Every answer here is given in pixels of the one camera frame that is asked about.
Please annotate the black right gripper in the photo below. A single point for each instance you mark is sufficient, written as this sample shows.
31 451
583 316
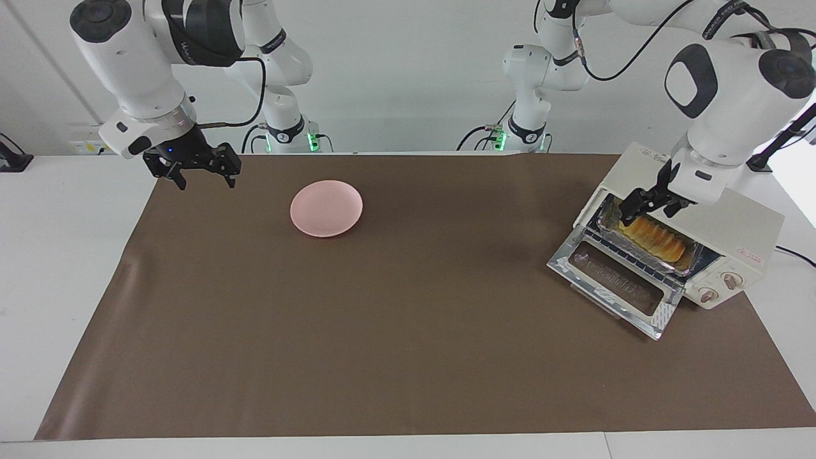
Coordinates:
185 150

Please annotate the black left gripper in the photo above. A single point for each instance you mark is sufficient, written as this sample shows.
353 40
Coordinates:
660 194

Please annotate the yellow ridged bread loaf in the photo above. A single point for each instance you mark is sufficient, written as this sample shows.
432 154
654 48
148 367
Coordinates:
656 239

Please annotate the aluminium foil tray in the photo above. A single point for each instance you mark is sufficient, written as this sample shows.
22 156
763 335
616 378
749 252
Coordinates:
612 233

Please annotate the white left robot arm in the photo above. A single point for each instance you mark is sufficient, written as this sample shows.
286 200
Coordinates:
733 108

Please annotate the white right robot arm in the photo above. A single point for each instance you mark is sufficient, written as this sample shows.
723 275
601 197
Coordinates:
134 64

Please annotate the cream toaster oven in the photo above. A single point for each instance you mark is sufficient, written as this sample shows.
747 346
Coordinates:
746 229

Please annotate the glass oven door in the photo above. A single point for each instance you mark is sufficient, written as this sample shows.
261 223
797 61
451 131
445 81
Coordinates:
567 258

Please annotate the small cream oven knob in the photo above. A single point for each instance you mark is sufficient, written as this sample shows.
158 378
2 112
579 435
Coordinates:
707 295

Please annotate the large cream oven knob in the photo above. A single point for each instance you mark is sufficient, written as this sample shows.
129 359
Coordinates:
732 280

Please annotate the pink round plate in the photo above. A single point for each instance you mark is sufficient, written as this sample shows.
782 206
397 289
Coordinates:
325 207

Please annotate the brown table mat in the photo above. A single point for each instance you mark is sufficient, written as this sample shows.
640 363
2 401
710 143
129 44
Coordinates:
446 382

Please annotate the white wall socket box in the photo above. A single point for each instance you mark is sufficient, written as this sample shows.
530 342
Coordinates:
83 141

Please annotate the black desk clamp mount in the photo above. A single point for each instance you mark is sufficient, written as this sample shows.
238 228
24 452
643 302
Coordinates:
13 160

